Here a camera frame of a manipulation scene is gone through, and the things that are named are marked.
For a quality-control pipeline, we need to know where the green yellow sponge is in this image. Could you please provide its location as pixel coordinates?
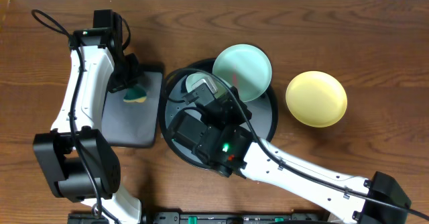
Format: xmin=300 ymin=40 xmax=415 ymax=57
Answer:
xmin=123 ymin=84 xmax=147 ymax=103

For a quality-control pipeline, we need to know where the mint green plate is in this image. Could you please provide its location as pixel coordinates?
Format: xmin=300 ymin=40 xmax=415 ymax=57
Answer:
xmin=185 ymin=72 xmax=226 ymax=98
xmin=212 ymin=44 xmax=272 ymax=102

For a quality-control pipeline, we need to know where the yellow plate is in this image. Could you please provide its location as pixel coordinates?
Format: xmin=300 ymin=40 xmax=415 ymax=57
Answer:
xmin=285 ymin=71 xmax=348 ymax=128

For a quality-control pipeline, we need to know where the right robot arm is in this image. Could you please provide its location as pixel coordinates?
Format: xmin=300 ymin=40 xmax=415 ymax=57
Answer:
xmin=166 ymin=84 xmax=411 ymax=223

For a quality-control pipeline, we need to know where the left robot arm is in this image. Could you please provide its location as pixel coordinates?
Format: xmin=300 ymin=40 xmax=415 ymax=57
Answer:
xmin=32 ymin=9 xmax=146 ymax=223

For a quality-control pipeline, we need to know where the black round tray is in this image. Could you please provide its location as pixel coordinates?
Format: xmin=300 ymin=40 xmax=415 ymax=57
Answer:
xmin=158 ymin=70 xmax=278 ymax=170

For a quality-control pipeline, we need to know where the black rectangular tray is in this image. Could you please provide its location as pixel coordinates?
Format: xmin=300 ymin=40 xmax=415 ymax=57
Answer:
xmin=101 ymin=64 xmax=164 ymax=148

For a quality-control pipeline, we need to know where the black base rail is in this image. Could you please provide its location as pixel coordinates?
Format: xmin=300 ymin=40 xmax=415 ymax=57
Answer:
xmin=66 ymin=211 xmax=331 ymax=224

